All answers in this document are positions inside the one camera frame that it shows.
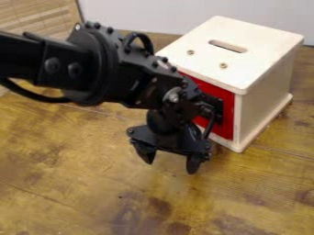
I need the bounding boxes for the black metal drawer handle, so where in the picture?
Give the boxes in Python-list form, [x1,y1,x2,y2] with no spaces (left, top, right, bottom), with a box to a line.
[193,93,223,139]

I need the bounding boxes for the white wooden box cabinet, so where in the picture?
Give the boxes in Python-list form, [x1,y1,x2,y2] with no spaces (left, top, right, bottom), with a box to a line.
[156,16,304,152]

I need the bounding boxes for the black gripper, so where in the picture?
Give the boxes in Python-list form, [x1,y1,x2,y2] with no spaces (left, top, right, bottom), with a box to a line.
[126,82,211,174]

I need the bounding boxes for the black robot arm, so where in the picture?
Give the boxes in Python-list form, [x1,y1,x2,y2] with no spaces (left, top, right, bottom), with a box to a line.
[0,22,216,174]

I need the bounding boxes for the red wooden drawer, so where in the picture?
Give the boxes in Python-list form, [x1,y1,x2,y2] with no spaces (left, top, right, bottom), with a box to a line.
[181,73,233,140]

